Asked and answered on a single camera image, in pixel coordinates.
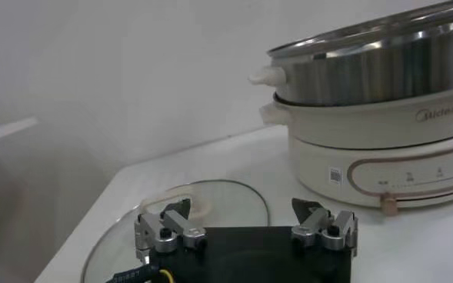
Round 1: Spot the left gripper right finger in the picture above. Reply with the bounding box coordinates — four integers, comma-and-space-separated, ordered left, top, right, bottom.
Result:
290, 198, 358, 258

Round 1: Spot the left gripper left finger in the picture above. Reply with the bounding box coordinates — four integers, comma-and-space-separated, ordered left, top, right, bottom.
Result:
133, 198, 208, 265

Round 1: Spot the glass lid with cream handle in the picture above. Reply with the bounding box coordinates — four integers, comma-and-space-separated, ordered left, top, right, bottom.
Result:
81, 178, 271, 283

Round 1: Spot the stainless steel steamer basket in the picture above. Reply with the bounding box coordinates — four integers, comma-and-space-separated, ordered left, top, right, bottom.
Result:
248, 0, 453, 108

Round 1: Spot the cream electric cooker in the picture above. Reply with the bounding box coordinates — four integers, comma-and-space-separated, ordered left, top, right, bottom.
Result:
258, 84, 453, 211

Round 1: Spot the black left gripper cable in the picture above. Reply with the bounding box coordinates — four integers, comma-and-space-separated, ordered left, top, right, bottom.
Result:
105, 264, 175, 283

